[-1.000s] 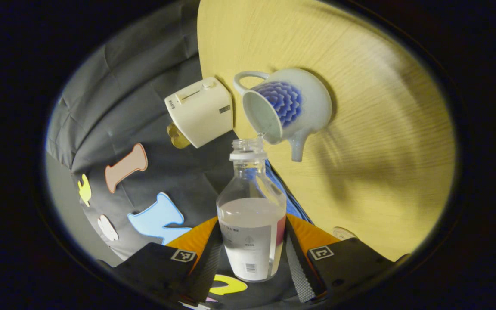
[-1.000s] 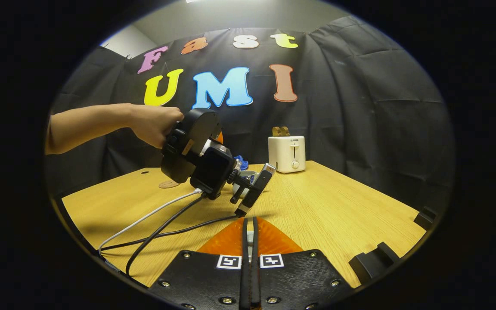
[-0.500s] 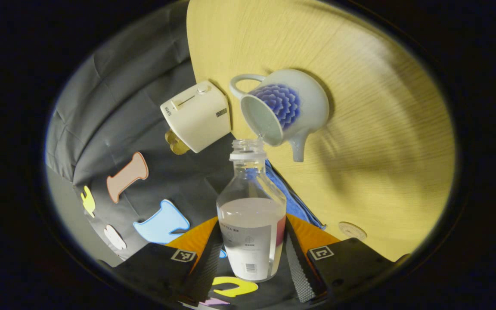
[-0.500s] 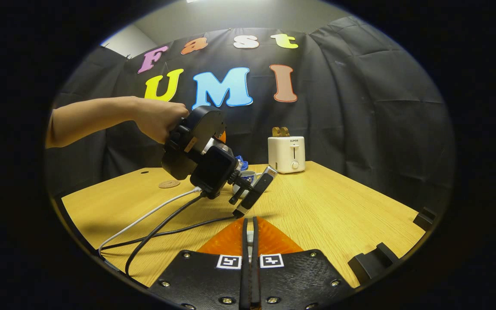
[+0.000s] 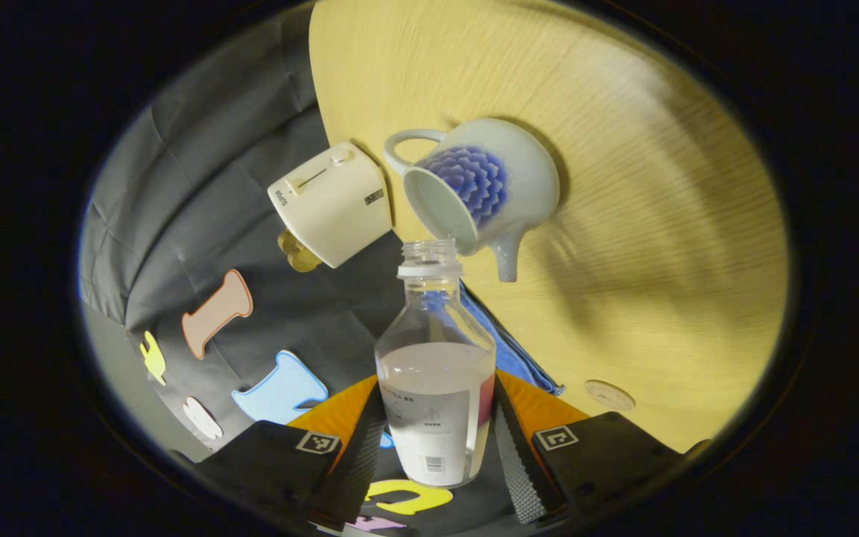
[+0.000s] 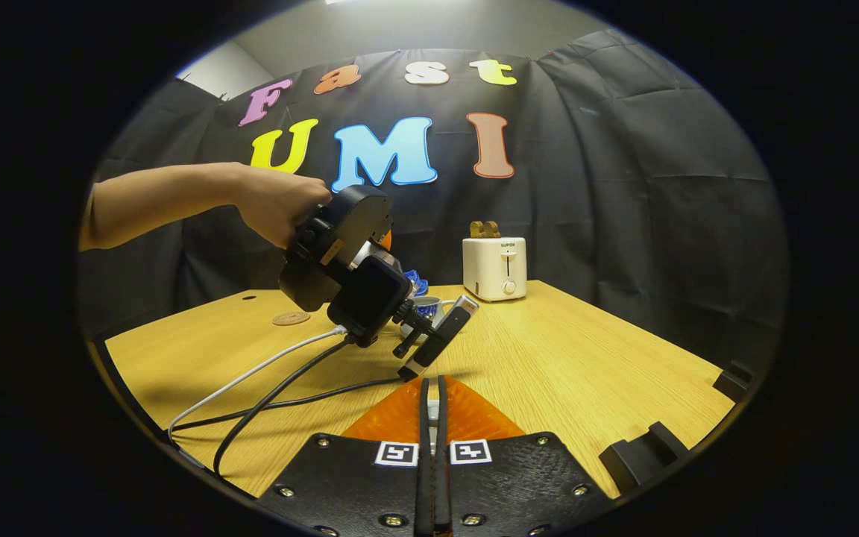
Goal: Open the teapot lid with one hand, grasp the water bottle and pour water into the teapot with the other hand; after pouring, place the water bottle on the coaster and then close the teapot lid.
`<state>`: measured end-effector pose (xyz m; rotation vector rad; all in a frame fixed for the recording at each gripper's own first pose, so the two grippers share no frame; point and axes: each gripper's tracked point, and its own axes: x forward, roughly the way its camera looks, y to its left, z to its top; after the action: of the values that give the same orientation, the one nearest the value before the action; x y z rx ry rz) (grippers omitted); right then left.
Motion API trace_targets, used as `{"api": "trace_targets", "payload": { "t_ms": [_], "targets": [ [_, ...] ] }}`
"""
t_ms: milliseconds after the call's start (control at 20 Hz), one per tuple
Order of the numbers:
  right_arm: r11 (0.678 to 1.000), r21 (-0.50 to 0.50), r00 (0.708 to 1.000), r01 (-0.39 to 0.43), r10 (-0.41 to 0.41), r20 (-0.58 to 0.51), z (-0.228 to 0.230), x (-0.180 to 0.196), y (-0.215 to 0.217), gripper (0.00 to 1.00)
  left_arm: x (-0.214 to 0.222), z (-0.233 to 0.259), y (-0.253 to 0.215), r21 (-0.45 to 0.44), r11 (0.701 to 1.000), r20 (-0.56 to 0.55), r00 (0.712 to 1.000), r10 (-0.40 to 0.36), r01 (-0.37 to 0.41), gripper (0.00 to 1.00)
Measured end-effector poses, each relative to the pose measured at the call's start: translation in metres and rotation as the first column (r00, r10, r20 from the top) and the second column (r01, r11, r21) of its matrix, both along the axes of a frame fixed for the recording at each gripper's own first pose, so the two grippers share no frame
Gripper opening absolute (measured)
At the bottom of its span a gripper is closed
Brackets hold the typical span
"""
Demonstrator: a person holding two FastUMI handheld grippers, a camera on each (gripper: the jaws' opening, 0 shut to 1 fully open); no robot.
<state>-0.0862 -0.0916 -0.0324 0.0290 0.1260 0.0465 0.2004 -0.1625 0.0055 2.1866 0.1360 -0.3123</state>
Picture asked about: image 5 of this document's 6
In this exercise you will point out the white blue-patterned teacup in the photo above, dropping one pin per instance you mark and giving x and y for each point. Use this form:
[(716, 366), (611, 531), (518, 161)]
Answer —
[(526, 179)]

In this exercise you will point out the cream white toaster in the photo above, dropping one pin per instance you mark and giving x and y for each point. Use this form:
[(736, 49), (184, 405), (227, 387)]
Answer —
[(332, 209)]

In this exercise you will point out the clear plastic water bottle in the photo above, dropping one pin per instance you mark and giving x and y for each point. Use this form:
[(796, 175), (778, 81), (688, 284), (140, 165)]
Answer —
[(433, 403)]

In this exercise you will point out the black backdrop cloth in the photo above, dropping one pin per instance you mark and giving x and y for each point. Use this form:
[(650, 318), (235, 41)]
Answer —
[(198, 224)]

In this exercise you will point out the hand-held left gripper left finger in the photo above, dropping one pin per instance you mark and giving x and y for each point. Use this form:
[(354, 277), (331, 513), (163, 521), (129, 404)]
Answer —
[(351, 477)]

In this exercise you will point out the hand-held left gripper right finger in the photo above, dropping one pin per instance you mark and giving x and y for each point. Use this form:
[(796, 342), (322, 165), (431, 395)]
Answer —
[(519, 477)]

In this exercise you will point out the round beige coaster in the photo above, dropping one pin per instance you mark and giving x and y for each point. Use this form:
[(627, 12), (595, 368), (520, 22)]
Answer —
[(608, 395)]

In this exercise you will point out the folded blue towel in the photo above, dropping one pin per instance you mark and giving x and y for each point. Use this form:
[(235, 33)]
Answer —
[(511, 350)]

